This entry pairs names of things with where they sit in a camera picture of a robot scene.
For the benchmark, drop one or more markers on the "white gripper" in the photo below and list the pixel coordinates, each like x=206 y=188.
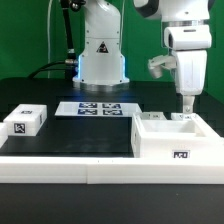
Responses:
x=188 y=44

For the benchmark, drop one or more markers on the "white cabinet body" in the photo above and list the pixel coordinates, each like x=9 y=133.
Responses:
x=169 y=139

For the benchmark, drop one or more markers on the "white cabinet door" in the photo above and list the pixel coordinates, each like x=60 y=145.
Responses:
x=182 y=116
x=153 y=116

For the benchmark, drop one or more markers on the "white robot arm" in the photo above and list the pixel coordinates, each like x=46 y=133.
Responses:
x=100 y=67

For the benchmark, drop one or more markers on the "white cabinet top block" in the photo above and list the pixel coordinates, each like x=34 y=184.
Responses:
x=26 y=119

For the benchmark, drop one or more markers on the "white U-shaped fence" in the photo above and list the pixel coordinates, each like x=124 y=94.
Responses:
x=111 y=171

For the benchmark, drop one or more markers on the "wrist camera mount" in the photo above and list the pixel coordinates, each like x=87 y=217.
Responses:
x=157 y=64

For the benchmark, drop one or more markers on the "white marker base plate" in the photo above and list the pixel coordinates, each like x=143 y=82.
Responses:
x=97 y=109

